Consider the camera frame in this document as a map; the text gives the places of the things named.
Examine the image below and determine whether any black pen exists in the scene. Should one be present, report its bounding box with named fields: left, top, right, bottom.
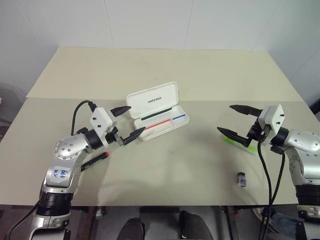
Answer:
left=140, top=106, right=173, bottom=121

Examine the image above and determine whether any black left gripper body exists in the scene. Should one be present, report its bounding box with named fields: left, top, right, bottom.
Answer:
left=105, top=126, right=126, bottom=147

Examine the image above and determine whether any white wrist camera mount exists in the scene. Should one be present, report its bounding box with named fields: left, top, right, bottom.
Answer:
left=89, top=107, right=119, bottom=146
left=257, top=104, right=286, bottom=137

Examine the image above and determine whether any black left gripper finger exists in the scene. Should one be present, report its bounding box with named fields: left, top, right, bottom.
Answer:
left=121, top=126, right=146, bottom=147
left=110, top=105, right=132, bottom=118

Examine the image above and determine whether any green highlighter pen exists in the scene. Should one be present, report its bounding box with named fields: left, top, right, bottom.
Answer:
left=223, top=135, right=258, bottom=155

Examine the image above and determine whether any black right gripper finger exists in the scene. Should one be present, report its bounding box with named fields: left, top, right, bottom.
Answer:
left=216, top=126, right=252, bottom=148
left=229, top=104, right=263, bottom=117

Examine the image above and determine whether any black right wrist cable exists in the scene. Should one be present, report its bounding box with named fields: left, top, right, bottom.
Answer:
left=256, top=138, right=274, bottom=240

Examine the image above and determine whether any white open pencil case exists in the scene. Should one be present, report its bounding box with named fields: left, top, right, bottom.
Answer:
left=125, top=81, right=190, bottom=141

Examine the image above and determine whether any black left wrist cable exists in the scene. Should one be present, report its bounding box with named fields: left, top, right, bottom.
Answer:
left=70, top=99, right=98, bottom=136

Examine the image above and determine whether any black marker with red cap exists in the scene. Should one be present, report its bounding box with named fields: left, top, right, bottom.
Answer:
left=80, top=151, right=110, bottom=173

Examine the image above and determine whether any blue denim cloth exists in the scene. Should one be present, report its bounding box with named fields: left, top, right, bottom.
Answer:
left=271, top=212, right=299, bottom=234

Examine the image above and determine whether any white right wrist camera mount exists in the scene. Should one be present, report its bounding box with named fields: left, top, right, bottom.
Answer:
left=257, top=104, right=286, bottom=137

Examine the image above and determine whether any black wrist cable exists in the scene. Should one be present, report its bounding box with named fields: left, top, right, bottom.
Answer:
left=256, top=138, right=274, bottom=240
left=70, top=99, right=98, bottom=136

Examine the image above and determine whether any dark rounded shape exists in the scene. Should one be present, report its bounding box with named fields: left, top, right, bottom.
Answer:
left=178, top=210, right=214, bottom=240
left=119, top=216, right=146, bottom=240

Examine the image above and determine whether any black trailing cable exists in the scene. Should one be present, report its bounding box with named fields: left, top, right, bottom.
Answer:
left=4, top=202, right=40, bottom=240

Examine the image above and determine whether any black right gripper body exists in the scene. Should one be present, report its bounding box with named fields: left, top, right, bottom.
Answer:
left=246, top=121, right=273, bottom=146

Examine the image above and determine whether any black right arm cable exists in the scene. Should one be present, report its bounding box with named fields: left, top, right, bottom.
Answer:
left=263, top=146, right=287, bottom=240

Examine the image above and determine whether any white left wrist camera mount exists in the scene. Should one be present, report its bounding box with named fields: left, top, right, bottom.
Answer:
left=89, top=107, right=119, bottom=146

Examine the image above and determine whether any white handwritten label sticker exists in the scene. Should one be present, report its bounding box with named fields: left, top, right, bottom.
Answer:
left=52, top=164, right=70, bottom=185

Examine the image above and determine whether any red pen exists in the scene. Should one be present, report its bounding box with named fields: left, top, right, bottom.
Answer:
left=144, top=119, right=173, bottom=130

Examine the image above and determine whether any small dark wrapped eraser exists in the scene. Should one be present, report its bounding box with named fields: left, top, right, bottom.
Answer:
left=236, top=171, right=248, bottom=188

